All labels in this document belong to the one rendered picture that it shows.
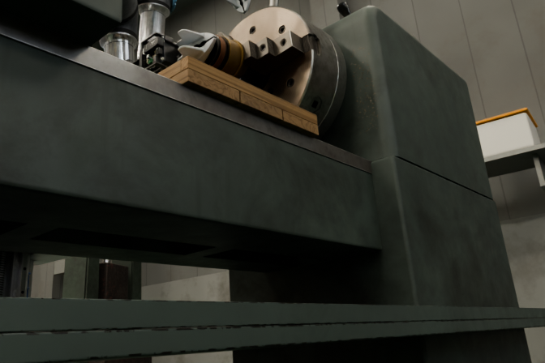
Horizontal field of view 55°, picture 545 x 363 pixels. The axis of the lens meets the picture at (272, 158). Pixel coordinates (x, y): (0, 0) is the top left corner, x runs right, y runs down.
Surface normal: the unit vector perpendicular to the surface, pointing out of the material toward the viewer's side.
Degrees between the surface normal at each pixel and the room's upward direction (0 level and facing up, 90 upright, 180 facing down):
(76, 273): 89
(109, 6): 90
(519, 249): 90
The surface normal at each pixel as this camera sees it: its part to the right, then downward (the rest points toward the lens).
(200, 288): -0.58, -0.24
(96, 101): 0.75, -0.28
